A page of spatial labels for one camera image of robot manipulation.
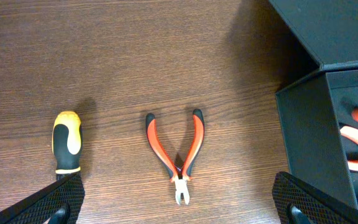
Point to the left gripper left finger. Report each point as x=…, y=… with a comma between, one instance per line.
x=59, y=202

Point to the dark green open box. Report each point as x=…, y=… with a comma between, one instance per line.
x=312, y=108

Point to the yellow black screwdriver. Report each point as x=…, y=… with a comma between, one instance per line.
x=67, y=143

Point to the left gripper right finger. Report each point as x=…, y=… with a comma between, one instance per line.
x=298, y=202

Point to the small orange cutting pliers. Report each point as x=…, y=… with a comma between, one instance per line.
x=178, y=169

